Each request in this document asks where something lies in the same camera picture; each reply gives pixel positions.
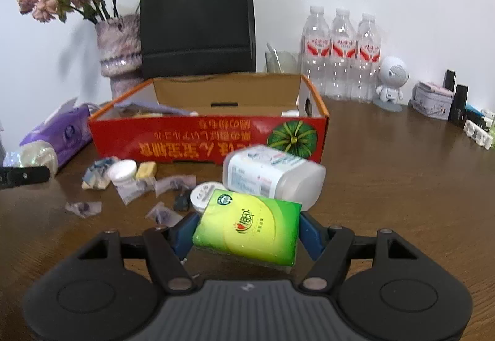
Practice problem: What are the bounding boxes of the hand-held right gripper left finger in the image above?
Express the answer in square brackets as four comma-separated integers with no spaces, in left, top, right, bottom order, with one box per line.
[77,211,200,293]

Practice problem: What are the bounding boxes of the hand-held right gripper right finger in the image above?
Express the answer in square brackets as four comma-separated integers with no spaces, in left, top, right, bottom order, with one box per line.
[299,211,419,292]

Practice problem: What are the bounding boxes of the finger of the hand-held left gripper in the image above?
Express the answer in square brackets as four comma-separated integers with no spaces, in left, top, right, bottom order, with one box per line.
[0,166,52,190]

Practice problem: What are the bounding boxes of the small round white jar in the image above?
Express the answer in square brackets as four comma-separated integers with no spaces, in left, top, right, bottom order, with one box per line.
[190,181,225,214]

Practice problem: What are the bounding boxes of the green tissue packet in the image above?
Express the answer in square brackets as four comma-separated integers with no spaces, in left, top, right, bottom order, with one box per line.
[192,189,303,269]

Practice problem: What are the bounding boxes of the large white plastic bottle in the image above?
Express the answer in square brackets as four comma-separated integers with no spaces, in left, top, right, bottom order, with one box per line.
[222,145,327,212]

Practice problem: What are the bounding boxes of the white bottle cap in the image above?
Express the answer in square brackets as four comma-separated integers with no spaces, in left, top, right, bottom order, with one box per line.
[107,160,138,183]

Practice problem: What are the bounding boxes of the red cardboard box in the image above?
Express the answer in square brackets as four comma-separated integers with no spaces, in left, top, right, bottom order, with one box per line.
[88,73,330,166]

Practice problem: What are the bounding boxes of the small clear plastic bag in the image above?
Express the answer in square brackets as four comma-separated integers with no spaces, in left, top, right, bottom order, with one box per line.
[146,201,183,226]
[155,175,197,197]
[64,201,103,217]
[115,178,156,205]

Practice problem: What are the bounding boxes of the purple tissue pack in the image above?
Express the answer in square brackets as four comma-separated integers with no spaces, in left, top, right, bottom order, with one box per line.
[19,97,94,176]

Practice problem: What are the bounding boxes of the blue and white packet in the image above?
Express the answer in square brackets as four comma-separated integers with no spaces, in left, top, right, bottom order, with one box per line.
[81,156,119,191]

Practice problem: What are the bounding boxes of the yellow block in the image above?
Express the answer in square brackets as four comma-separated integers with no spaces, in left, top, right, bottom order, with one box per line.
[135,162,157,181]

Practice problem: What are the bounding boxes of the purple ceramic vase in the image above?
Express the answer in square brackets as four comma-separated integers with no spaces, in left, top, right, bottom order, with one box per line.
[95,14,144,102]

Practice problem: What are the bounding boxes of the clear glass cup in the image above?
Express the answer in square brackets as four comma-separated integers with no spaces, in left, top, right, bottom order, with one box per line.
[265,41,299,75]

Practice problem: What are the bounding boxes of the printed tin box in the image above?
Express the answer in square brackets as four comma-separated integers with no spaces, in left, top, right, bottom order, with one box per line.
[411,80,455,120]

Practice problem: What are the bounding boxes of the white robot-shaped speaker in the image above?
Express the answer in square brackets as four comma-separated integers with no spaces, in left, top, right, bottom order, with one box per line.
[373,56,410,110]

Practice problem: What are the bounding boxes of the clear water bottle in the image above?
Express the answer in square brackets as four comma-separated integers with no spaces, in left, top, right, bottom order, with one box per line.
[355,13,382,103]
[329,8,359,101]
[300,5,332,100]

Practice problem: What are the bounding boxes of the black paper bag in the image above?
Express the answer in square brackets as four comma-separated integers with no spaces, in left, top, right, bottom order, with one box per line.
[139,0,258,80]

